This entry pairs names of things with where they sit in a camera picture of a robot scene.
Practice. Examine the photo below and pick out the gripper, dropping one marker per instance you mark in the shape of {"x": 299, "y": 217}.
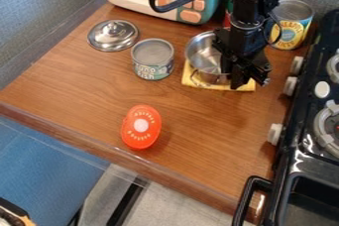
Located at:
{"x": 242, "y": 46}

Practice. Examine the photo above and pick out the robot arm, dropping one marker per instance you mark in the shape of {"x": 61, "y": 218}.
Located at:
{"x": 249, "y": 2}

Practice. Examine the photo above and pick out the yellow cloth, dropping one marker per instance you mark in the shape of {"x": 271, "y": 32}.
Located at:
{"x": 190, "y": 79}

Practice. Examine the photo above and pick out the orange round toy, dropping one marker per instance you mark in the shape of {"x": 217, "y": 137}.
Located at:
{"x": 141, "y": 127}

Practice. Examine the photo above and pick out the silver lid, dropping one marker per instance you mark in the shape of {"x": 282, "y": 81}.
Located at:
{"x": 113, "y": 35}

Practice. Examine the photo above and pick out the toy stove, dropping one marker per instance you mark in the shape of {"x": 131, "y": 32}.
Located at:
{"x": 309, "y": 137}

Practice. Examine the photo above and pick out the green can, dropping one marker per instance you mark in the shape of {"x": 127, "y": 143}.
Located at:
{"x": 152, "y": 59}

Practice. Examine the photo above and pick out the yellow can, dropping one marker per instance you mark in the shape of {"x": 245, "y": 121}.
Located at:
{"x": 293, "y": 25}

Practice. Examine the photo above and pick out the silver pot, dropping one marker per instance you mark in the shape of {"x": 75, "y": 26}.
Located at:
{"x": 203, "y": 55}

